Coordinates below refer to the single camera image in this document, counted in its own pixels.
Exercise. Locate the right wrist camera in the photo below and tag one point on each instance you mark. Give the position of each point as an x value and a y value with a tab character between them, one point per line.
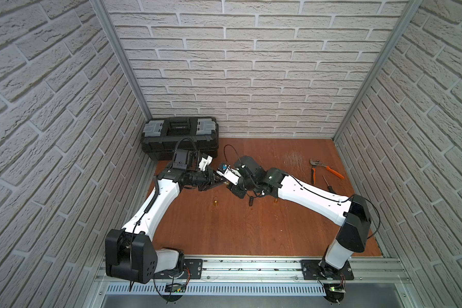
230	175

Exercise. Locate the aluminium rail frame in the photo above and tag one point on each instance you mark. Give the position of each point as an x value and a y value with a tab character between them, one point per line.
259	281

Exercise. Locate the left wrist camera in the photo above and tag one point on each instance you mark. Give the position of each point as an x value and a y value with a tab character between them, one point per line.
204	162

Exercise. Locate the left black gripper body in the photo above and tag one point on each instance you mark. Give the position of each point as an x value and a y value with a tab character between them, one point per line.
208	178

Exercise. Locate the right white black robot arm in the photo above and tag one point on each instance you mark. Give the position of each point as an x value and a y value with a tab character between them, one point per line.
351	214

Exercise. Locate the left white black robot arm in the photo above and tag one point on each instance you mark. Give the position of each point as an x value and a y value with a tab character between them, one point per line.
129	251

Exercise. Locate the black plastic toolbox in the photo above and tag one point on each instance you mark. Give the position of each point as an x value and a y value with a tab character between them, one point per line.
160	136

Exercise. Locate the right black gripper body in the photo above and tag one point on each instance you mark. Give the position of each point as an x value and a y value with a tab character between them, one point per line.
242	187

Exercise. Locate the orange handled pliers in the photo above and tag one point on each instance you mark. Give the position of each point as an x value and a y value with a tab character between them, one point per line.
317	163

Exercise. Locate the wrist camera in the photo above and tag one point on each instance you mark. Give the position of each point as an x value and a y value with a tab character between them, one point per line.
230	175
204	162

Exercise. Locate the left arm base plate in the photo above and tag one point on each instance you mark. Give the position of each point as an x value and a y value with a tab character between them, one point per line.
184	268

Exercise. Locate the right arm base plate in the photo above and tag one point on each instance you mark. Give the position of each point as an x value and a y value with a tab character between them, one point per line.
318	269

